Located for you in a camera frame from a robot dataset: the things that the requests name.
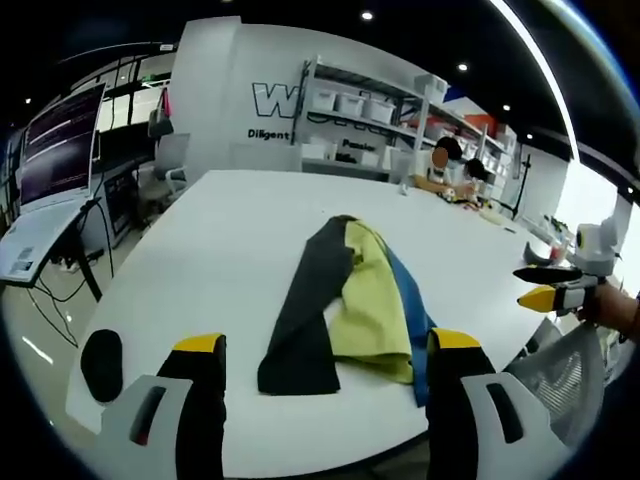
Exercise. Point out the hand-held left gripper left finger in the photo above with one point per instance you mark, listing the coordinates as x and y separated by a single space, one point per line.
197 400

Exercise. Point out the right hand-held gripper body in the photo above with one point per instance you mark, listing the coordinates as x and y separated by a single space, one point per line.
597 245

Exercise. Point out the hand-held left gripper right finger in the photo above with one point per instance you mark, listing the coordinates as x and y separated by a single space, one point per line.
450 400

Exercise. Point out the black yellow blue garment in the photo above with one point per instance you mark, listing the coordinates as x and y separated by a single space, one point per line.
370 295

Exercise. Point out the person's right hand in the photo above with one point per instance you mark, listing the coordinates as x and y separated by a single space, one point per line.
607 307

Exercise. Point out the grey curved object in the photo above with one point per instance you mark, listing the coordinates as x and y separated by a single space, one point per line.
537 256

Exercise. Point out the grey mesh chair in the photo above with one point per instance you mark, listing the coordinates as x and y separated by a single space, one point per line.
560 380

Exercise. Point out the black stand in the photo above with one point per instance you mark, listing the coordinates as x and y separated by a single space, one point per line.
522 185

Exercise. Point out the black oval pad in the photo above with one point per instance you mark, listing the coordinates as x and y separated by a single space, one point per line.
102 365

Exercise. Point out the grey metal shelf rack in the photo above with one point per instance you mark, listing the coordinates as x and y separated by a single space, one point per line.
395 110

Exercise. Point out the white side desk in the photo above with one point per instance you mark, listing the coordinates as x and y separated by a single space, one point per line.
35 235

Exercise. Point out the white office chair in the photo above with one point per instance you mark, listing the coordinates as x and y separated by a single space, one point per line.
170 160

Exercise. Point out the row of white storage bins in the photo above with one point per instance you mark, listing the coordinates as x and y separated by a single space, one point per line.
355 102

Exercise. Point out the hanging grey bag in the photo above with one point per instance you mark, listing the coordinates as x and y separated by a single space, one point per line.
161 120

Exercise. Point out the computer monitor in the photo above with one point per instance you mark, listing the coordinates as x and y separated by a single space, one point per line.
60 145

